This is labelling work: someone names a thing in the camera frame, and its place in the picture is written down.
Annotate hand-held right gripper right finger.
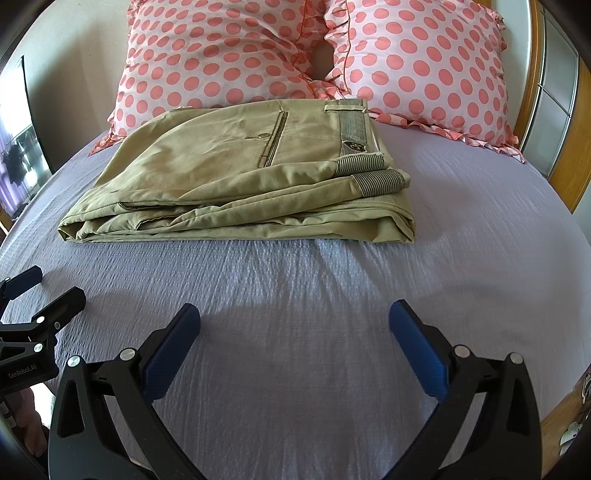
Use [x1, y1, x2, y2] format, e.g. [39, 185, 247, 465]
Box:
[389, 299, 544, 480]

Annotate small white object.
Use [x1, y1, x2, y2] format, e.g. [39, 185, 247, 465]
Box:
[556, 422, 581, 446]

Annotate pink polka dot pillow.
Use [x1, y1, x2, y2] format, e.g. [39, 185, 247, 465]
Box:
[88, 0, 331, 158]
[311, 0, 527, 165]

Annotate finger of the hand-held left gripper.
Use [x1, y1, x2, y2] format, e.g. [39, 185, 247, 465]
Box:
[0, 266, 44, 315]
[0, 286, 87, 345]

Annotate khaki pants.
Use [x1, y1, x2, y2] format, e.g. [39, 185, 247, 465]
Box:
[58, 98, 419, 244]

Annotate person's foot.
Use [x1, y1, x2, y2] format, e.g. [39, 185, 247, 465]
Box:
[9, 385, 49, 459]

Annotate dark glass panel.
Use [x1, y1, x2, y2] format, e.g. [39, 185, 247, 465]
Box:
[0, 62, 52, 219]

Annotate wooden bed frame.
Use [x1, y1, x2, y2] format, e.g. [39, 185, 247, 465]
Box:
[513, 0, 591, 432]

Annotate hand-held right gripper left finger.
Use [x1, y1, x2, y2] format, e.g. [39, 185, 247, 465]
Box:
[47, 303, 206, 480]

